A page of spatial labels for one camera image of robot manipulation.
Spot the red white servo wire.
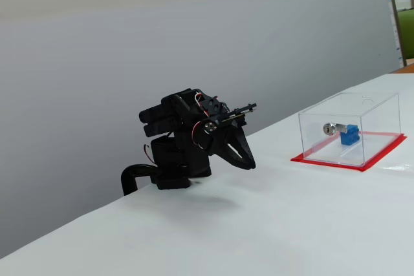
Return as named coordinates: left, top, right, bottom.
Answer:
left=193, top=92, right=208, bottom=111
left=143, top=143, right=157, bottom=165
left=191, top=120, right=208, bottom=146

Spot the green panel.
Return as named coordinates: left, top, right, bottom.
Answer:
left=397, top=8, right=414, bottom=61

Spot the grey metal shelf post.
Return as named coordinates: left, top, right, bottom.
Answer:
left=385, top=0, right=408, bottom=67

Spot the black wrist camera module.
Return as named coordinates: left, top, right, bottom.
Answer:
left=221, top=103, right=258, bottom=127

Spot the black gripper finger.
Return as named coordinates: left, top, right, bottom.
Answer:
left=226, top=126, right=257, bottom=170
left=219, top=138, right=250, bottom=170

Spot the red tape rectangle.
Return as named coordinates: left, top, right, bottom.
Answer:
left=290, top=129, right=408, bottom=173

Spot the blue lego brick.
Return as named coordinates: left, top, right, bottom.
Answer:
left=339, top=123, right=360, bottom=146

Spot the black table clamp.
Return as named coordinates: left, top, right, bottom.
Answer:
left=120, top=163, right=162, bottom=196

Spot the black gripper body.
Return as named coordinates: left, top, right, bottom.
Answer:
left=195, top=117, right=234, bottom=157

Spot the silver lock cylinder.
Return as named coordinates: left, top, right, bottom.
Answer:
left=322, top=122, right=347, bottom=135

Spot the transparent plastic box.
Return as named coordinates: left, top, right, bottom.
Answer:
left=297, top=91, right=402, bottom=167

